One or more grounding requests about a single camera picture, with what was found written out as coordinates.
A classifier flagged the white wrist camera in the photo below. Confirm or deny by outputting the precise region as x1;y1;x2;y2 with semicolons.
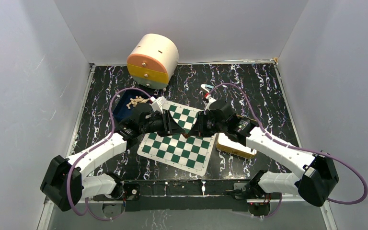
150;96;166;114
203;95;216;111

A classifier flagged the small white blue clip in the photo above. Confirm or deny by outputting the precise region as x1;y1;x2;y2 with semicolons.
200;84;214;94

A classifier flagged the pile of light chess pieces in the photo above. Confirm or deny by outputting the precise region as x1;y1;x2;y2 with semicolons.
126;96;150;110

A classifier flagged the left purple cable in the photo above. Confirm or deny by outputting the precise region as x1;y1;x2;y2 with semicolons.
66;87;154;222

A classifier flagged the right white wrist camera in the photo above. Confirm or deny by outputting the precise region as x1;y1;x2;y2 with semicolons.
203;95;216;111

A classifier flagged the black base frame rail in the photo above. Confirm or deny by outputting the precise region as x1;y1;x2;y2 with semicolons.
101;179;272;219

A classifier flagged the round drawer cabinet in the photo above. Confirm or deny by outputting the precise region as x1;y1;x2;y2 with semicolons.
126;34;179;90

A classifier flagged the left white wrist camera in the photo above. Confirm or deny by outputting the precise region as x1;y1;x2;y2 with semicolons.
150;96;166;114

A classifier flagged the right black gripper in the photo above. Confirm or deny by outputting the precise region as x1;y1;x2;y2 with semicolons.
188;111;227;138

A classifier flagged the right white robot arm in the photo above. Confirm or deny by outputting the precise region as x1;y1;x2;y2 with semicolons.
188;100;339;207

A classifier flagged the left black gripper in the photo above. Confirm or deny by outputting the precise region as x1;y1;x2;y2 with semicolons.
140;111;185;138

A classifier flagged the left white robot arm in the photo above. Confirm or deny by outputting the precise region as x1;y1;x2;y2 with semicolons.
40;103;185;211

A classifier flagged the green white chess board mat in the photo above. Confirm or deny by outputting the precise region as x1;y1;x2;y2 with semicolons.
138;101;217;176

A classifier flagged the dark blue plastic bin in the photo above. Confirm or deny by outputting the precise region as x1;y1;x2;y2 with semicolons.
113;88;149;123

